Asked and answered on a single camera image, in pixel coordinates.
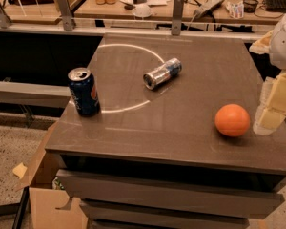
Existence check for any orange ball fruit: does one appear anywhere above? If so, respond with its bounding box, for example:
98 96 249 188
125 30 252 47
214 104 250 137

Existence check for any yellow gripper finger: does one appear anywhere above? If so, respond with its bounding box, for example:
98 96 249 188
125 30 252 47
253 71 286 135
249 31 273 54

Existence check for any metal rail bracket middle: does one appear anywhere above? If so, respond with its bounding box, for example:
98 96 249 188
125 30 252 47
56 0 75 31

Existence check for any black mesh cup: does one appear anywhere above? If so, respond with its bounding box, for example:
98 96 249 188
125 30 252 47
243 0 258 13

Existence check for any white printed packet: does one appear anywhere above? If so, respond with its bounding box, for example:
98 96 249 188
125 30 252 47
226 1 244 19

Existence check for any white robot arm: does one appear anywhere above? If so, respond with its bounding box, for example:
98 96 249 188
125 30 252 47
250 13 286 135

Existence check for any brown cardboard box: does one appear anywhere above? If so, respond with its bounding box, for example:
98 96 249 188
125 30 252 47
15 124 88 229

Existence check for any blue pepsi can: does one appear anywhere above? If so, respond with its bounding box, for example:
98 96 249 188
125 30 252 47
68 68 100 116

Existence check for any grey drawer cabinet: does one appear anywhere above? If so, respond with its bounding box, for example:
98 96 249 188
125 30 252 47
46 34 286 229

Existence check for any metal rail bracket right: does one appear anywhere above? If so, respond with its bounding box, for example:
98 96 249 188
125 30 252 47
171 0 184 35

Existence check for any white bowl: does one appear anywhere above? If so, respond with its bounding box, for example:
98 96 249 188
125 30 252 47
132 4 154 18

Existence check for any silver blue redbull can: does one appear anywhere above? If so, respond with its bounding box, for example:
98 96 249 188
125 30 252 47
143 58 182 90

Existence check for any grey power strip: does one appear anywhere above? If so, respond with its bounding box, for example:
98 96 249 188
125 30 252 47
194 0 225 19

